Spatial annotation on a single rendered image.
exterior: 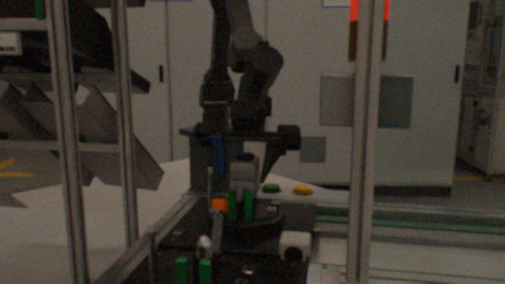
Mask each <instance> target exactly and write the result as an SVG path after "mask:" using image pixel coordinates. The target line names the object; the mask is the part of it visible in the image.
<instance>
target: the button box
mask: <svg viewBox="0 0 505 284"><path fill-rule="evenodd" d="M257 196H284V197H298V198H313V199H326V200H350V198H349V190H334V189H312V192H311V193H310V194H308V195H298V194H296V193H295V192H294V188H289V187H281V186H280V191H278V192H265V191H263V190H262V185H261V186H260V189H259V191H258V193H257Z"/></svg>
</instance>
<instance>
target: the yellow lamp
mask: <svg viewBox="0 0 505 284"><path fill-rule="evenodd" d="M356 50H357V21H351V22H350V33H348V53H347V58H348V59H356Z"/></svg>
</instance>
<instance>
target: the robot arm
mask: <svg viewBox="0 0 505 284"><path fill-rule="evenodd" d="M208 2H209V4H210V5H211V6H212V8H213V10H214V19H213V33H212V40H211V41H212V46H211V60H210V65H209V66H210V67H209V69H208V70H207V72H206V73H205V74H204V78H203V84H202V85H201V86H200V94H199V105H200V107H202V108H204V112H203V113H202V122H198V123H197V124H196V125H195V126H194V130H193V132H194V134H195V137H196V138H197V140H198V142H199V144H200V146H201V147H206V148H210V149H211V151H213V152H216V156H217V159H218V164H219V172H220V177H221V180H222V181H225V177H226V163H227V153H228V151H227V148H226V145H225V143H226V141H244V142H267V143H266V151H265V156H264V162H263V166H262V170H261V177H260V183H261V184H263V183H264V181H265V180H266V178H267V176H268V173H269V171H270V170H271V169H272V167H273V166H274V165H275V163H276V162H277V161H278V159H279V158H280V156H285V155H286V151H299V150H300V149H301V129H300V127H299V126H298V125H278V129H277V132H272V131H264V128H265V121H266V117H270V116H271V114H272V98H271V97H268V91H269V88H270V87H272V86H273V85H274V83H275V81H276V79H277V77H278V75H279V72H280V71H281V69H282V67H283V63H284V61H283V56H282V55H281V53H280V52H279V51H278V50H277V49H275V48H274V47H270V46H269V42H268V41H264V39H263V37H262V35H260V34H259V33H258V32H257V31H256V30H255V28H254V24H253V17H252V14H251V13H250V9H249V3H248V0H208ZM231 32H232V41H230V33H231ZM228 67H229V68H230V69H232V71H233V72H235V73H244V74H243V75H242V77H241V78H240V82H239V88H238V99H236V100H234V98H235V93H236V88H235V87H234V83H233V81H232V79H230V75H229V73H228V72H227V71H228ZM204 102H227V103H204ZM229 107H230V116H229ZM229 119H230V125H232V126H233V127H229ZM227 129H233V130H227Z"/></svg>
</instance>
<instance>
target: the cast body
mask: <svg viewBox="0 0 505 284"><path fill-rule="evenodd" d="M259 189H260V158H255V154H254V153H253V152H249V151H243V152H238V153H237V157H236V158H235V159H234V160H233V161H232V162H230V190H236V191H237V202H243V200H244V198H245V191H253V199H255V198H256V195H257V193H258V191H259Z"/></svg>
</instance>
